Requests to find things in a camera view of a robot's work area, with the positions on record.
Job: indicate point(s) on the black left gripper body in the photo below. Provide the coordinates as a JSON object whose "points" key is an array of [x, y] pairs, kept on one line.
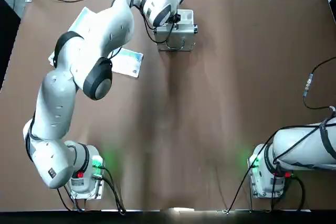
{"points": [[176, 19]]}

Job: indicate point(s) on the aluminium first-aid case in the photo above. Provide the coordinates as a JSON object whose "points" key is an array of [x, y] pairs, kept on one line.
{"points": [[181, 37]]}

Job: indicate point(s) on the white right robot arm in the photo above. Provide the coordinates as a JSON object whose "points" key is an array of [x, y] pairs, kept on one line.
{"points": [[302, 150]]}

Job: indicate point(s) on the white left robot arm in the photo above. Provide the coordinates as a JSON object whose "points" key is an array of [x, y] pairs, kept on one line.
{"points": [[105, 32]]}

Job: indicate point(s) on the open white plastic pill box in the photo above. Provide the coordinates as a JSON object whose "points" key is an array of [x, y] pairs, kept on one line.
{"points": [[51, 60]]}

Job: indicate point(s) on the wide blue-white flat packet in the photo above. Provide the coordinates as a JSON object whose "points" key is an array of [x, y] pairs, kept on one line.
{"points": [[128, 62]]}

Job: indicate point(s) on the long blue-white flat packet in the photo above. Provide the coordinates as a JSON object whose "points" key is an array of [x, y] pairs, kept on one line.
{"points": [[80, 19]]}

